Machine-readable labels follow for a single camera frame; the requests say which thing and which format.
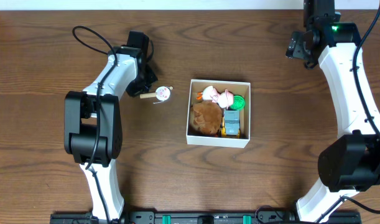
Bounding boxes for wooden pig rattle drum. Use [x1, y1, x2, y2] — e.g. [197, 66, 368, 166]
[139, 86, 174, 104]

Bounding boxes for brown plush toy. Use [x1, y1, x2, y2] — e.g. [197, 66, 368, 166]
[189, 101, 223, 136]

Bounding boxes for pink white pig figurine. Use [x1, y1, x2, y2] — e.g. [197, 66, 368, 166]
[197, 86, 234, 109]

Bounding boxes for green round toy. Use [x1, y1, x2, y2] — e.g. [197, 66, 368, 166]
[229, 95, 246, 111]

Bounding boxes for yellow grey toy truck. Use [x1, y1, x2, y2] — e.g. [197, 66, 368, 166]
[221, 110, 241, 139]

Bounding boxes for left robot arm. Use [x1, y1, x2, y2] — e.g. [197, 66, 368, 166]
[64, 30, 157, 223]

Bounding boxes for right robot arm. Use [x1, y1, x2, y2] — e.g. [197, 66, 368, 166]
[286, 0, 380, 223]

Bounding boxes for white cardboard box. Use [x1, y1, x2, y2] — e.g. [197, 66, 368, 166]
[186, 79, 251, 148]

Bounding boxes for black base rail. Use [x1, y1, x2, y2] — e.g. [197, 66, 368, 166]
[49, 210, 362, 224]

